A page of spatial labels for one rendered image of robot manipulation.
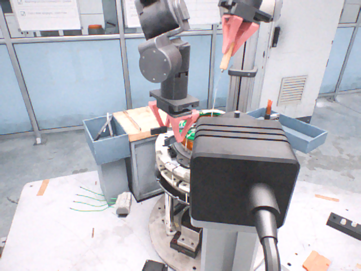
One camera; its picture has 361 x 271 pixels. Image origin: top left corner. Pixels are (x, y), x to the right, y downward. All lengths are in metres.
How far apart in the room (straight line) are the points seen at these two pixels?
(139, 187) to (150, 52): 0.60
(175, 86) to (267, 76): 2.44
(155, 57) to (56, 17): 2.36
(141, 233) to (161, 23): 0.63
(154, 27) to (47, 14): 2.30
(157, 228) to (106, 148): 0.30
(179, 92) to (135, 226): 0.53
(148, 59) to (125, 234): 0.60
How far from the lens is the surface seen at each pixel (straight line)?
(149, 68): 0.45
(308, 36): 3.10
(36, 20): 2.79
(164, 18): 0.50
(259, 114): 1.04
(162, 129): 0.60
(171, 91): 0.52
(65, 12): 2.76
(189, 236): 0.79
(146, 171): 0.92
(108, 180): 0.92
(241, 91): 1.11
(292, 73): 3.11
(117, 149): 0.83
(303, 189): 1.13
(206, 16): 2.99
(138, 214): 0.94
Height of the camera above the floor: 1.45
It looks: 30 degrees down
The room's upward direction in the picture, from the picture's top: straight up
